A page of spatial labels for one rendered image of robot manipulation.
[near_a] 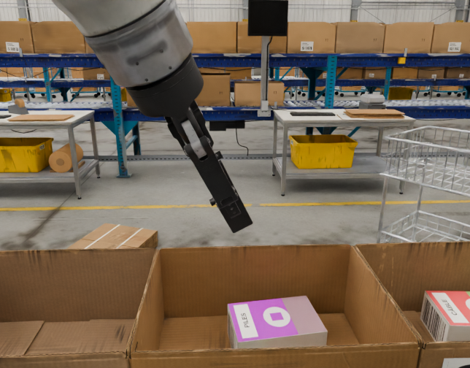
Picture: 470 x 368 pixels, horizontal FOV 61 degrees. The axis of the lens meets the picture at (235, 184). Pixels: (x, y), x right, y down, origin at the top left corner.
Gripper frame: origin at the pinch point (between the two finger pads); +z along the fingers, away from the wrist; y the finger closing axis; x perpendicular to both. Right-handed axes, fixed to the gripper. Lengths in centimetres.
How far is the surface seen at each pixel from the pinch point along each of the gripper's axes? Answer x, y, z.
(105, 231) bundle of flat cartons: -100, -198, 150
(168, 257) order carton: -16.6, -16.3, 21.4
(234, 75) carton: 114, -767, 374
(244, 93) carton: 61, -369, 197
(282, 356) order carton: -3.1, 14.6, 16.3
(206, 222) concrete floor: -34, -212, 204
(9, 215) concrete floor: -191, -279, 148
